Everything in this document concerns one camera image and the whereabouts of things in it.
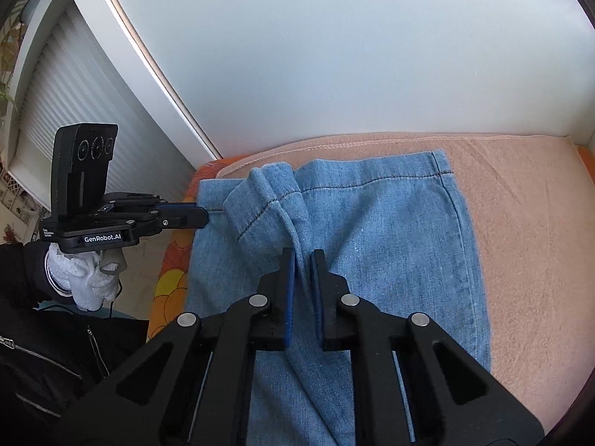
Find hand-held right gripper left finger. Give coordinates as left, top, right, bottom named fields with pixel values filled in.
left=60, top=247, right=298, bottom=446

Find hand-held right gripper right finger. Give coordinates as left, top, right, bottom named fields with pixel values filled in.
left=311, top=248, right=544, bottom=446

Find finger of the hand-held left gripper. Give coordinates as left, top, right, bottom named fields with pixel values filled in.
left=103, top=191, right=200, bottom=213
left=100, top=207, right=209, bottom=239

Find blue denim pants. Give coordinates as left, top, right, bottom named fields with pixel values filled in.
left=183, top=149, right=492, bottom=446

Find person's left forearm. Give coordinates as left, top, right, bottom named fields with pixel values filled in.
left=0, top=240, right=70, bottom=308

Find person's left hand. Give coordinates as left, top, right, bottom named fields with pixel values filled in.
left=45, top=244, right=127, bottom=311

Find orange floral mattress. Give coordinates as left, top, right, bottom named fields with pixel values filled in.
left=146, top=144, right=595, bottom=343

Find white lattice rack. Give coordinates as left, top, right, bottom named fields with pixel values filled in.
left=0, top=162, right=42, bottom=243

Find white ribbed panel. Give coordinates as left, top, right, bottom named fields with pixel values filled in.
left=9, top=7, right=197, bottom=206

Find person's black jacket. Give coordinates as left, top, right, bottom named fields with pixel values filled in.
left=0, top=301, right=150, bottom=446

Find white cabinet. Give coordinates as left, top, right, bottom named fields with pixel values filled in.
left=60, top=0, right=595, bottom=161

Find beige blanket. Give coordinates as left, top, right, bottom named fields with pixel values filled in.
left=216, top=132, right=595, bottom=434

